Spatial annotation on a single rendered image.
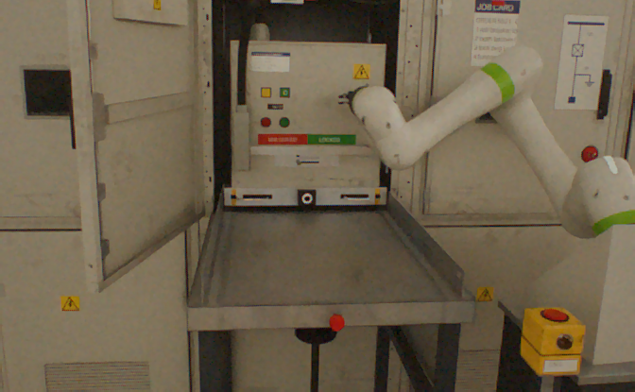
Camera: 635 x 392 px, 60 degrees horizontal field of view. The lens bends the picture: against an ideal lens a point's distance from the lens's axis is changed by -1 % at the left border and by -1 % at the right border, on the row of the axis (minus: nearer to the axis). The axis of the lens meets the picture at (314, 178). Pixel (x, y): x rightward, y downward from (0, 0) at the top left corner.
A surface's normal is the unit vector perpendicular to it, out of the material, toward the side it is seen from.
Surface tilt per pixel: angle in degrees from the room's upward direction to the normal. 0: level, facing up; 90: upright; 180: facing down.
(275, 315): 90
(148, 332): 90
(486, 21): 90
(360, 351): 90
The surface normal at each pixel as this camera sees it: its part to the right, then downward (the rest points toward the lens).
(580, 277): -0.98, 0.02
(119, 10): -0.19, 0.21
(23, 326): 0.10, 0.22
